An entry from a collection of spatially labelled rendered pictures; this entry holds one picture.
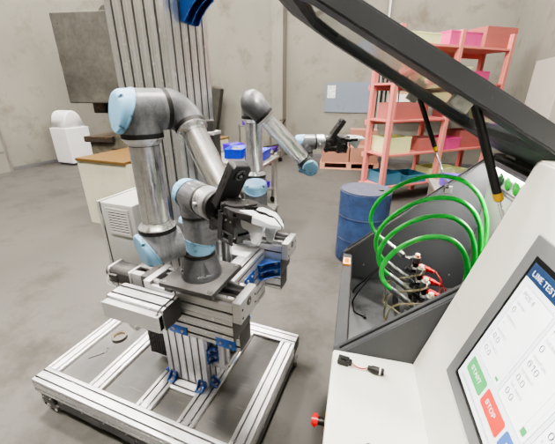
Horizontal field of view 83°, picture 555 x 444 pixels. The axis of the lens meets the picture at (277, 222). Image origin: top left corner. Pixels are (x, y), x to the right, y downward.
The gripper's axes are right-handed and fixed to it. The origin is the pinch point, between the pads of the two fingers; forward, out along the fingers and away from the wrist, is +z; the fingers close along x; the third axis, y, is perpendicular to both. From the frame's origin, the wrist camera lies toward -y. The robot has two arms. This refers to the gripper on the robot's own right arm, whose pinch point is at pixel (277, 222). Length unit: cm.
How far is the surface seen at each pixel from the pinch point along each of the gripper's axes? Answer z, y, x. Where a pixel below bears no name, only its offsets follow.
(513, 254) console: 30.2, 2.2, -33.9
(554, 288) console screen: 37.5, 2.5, -22.3
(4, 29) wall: -926, -151, -45
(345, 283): -22, 42, -65
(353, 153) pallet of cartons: -368, 29, -590
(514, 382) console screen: 37.3, 17.7, -18.1
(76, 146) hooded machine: -862, 84, -144
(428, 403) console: 25, 41, -30
